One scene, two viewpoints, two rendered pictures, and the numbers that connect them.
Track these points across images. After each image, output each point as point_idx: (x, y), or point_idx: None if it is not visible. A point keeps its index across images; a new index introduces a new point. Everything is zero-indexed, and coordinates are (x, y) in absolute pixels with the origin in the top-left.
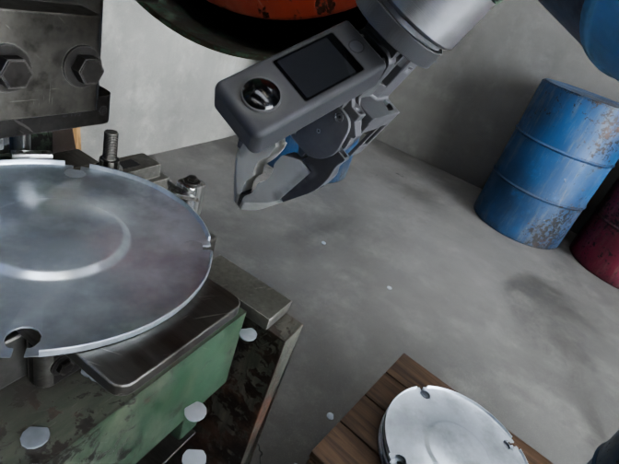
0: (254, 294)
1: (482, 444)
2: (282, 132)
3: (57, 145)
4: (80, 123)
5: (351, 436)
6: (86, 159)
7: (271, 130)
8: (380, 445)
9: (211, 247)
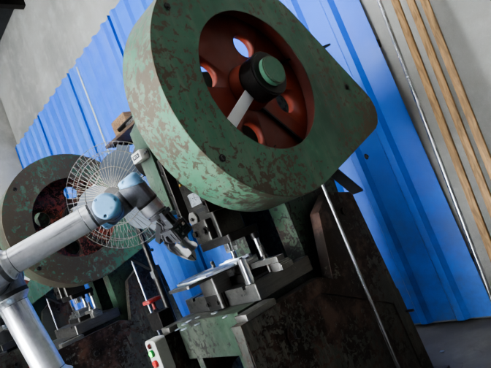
0: (248, 309)
1: None
2: (157, 239)
3: (321, 255)
4: (224, 243)
5: None
6: (299, 258)
7: (155, 239)
8: None
9: (253, 288)
